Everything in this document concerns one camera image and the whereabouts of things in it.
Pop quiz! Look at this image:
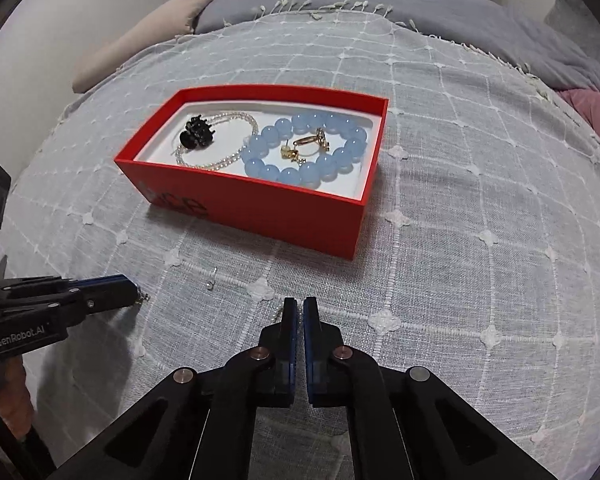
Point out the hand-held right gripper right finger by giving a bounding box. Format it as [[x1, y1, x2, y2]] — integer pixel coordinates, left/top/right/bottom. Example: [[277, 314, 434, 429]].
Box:
[[302, 297, 556, 480]]

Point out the black hair claw clip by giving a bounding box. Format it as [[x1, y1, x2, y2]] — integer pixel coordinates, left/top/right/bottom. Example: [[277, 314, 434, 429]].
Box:
[[180, 116, 216, 150]]

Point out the red cardboard box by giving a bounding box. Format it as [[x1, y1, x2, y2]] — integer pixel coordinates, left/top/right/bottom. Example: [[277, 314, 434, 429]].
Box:
[[113, 84, 390, 261]]

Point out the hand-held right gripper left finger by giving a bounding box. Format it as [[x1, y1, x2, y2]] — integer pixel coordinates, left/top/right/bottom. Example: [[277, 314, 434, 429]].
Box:
[[45, 297, 298, 480]]

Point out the grey-blue duvet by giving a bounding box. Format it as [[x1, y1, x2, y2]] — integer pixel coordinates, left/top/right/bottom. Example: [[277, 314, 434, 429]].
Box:
[[195, 0, 600, 93]]

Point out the blue bead bracelet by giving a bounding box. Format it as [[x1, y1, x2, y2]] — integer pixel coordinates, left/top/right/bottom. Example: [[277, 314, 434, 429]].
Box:
[[241, 112, 368, 188]]

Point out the beige pillow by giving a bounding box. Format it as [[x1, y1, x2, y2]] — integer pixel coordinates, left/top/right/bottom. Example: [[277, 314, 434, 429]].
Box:
[[73, 0, 221, 93]]

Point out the clear small bead bracelet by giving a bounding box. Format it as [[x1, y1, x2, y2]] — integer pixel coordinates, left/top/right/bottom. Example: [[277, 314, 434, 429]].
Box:
[[174, 112, 258, 171]]

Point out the person's left hand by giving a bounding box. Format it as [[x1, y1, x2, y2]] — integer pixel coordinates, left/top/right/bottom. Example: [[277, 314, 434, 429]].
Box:
[[0, 357, 35, 428]]

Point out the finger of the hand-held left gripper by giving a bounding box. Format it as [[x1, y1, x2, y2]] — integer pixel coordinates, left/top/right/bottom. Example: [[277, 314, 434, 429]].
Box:
[[50, 287, 142, 315], [60, 275, 133, 293]]

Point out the gold ring with charm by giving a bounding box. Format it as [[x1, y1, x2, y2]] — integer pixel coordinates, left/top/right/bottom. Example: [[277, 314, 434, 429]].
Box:
[[292, 128, 331, 153]]

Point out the pink pillow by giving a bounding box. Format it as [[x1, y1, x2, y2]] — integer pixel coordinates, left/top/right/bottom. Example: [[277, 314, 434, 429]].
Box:
[[557, 89, 600, 151]]

